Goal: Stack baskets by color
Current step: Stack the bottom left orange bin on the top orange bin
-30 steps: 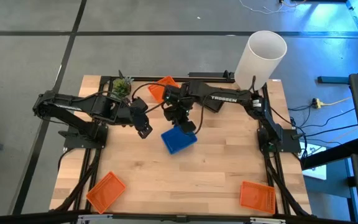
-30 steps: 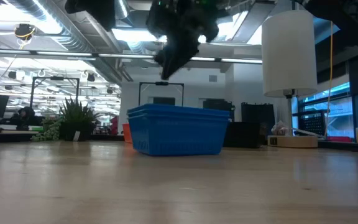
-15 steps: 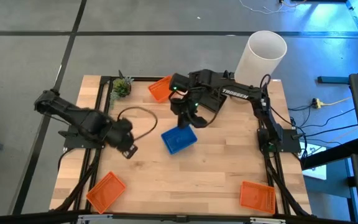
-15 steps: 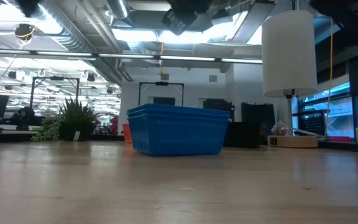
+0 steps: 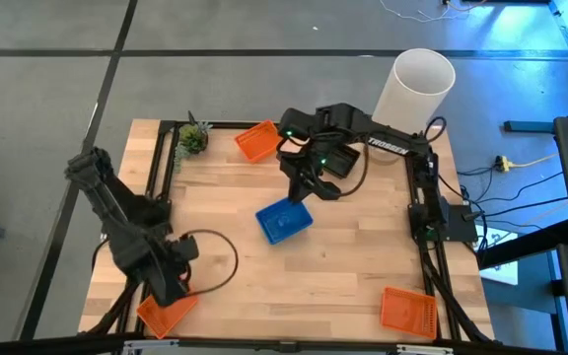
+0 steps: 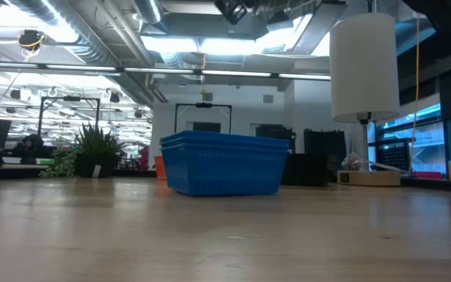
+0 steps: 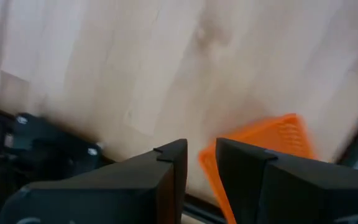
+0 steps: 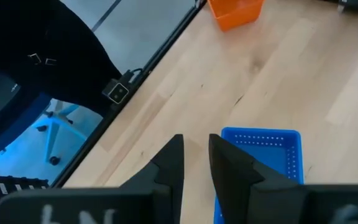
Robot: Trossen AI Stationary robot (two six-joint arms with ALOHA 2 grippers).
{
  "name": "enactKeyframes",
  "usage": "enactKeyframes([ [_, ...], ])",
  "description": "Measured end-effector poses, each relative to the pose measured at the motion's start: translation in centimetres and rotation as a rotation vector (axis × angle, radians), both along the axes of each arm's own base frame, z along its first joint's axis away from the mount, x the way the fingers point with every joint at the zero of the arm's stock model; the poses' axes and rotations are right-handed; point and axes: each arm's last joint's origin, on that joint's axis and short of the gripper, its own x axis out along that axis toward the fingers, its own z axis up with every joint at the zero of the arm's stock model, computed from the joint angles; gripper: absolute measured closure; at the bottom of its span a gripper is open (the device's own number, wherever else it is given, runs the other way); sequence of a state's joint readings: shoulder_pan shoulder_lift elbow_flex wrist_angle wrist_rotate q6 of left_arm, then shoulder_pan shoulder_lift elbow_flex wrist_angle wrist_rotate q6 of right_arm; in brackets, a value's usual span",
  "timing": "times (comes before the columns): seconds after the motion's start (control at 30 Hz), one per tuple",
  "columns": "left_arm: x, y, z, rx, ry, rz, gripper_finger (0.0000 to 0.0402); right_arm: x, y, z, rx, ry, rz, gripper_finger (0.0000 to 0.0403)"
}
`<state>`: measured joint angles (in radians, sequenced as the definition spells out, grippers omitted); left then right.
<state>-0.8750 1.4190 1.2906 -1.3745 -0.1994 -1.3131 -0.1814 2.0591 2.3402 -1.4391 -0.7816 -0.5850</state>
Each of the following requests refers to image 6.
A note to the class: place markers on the black ceiling dome sensor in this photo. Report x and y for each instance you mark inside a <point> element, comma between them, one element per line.
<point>31,39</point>

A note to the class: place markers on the trailing green succulent plant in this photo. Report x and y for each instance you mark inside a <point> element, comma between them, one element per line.
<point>59,166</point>

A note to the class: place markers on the table lamp with white shade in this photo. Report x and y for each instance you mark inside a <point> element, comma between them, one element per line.
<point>364,66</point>

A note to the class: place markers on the black plastic basket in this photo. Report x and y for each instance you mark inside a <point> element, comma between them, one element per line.
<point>305,172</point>

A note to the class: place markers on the blue plastic basket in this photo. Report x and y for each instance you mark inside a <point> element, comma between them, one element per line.
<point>225,136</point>
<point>221,172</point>

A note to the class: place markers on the black table edge rail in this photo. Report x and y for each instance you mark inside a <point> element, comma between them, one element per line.
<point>437,185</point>

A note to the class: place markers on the black perforated stand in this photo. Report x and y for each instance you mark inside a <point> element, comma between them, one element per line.
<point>393,154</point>

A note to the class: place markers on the tall black cabinet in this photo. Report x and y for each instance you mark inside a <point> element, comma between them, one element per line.
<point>324,147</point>
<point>274,133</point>

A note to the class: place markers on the person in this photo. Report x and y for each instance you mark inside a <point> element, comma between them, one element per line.
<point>35,147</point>

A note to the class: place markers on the black rig frame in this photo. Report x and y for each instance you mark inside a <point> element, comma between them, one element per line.
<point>71,98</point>
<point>204,105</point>

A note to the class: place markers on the orange object behind basket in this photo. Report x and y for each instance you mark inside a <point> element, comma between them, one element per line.
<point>160,168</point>

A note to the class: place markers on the black overhead camera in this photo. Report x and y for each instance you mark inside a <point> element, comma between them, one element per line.
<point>231,11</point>

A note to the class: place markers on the spiky green potted plant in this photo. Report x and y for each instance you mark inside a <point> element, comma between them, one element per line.
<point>96,152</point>

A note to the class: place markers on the small crumpled pale object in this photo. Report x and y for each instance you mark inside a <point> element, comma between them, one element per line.
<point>352,162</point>

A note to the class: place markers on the red box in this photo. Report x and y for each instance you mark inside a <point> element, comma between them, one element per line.
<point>427,175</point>

